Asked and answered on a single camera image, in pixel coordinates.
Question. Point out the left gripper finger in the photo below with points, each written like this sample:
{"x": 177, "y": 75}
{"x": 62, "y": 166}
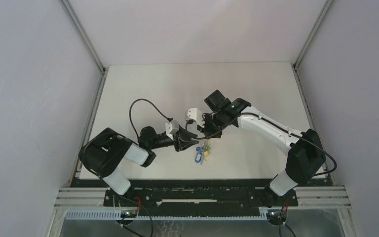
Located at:
{"x": 185, "y": 144}
{"x": 185, "y": 135}

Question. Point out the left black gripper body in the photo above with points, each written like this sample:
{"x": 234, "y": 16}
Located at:
{"x": 175, "y": 142}

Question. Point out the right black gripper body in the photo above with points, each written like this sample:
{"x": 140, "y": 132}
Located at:
{"x": 213, "y": 125}

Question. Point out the large keyring with yellow handle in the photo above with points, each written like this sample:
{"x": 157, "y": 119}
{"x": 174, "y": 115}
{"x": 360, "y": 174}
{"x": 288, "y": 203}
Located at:
{"x": 205, "y": 149}

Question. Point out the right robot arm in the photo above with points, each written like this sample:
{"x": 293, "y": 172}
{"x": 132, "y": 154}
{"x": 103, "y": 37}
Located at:
{"x": 304, "y": 152}

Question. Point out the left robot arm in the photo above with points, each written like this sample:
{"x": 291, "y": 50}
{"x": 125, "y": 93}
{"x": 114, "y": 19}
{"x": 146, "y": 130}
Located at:
{"x": 103, "y": 154}

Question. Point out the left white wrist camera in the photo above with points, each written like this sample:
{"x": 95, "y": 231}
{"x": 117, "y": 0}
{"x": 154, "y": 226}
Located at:
{"x": 172, "y": 127}

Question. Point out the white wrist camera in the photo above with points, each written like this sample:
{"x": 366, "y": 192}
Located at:
{"x": 172, "y": 127}
{"x": 195, "y": 115}

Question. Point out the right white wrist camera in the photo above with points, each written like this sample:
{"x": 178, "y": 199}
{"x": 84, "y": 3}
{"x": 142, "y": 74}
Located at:
{"x": 195, "y": 115}

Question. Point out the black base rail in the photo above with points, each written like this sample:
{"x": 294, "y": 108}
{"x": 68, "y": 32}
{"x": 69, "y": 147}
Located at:
{"x": 199, "y": 197}

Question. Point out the white slotted cable duct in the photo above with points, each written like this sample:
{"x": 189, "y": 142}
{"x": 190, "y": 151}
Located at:
{"x": 127, "y": 215}

